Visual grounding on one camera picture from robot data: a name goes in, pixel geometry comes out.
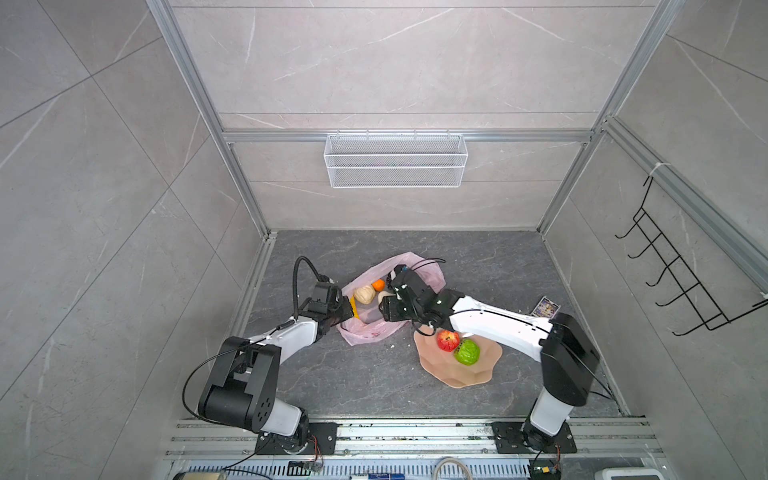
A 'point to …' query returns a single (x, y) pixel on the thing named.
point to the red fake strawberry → (447, 340)
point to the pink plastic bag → (372, 323)
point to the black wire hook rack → (710, 312)
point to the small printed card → (546, 308)
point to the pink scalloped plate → (444, 366)
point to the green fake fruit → (467, 352)
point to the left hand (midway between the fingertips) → (348, 299)
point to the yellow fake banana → (354, 307)
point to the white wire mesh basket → (395, 161)
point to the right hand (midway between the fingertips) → (386, 305)
